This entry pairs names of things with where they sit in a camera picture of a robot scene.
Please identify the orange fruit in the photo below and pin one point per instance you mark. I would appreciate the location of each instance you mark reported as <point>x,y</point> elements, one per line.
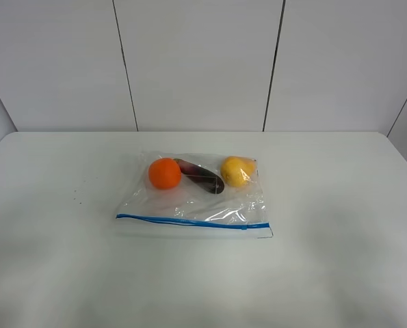
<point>164,173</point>

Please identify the dark purple eggplant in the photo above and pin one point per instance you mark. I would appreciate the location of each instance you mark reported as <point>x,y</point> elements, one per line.
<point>202,177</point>

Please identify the clear zip bag blue seal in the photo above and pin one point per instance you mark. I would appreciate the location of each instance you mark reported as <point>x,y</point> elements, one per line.
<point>187,211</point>

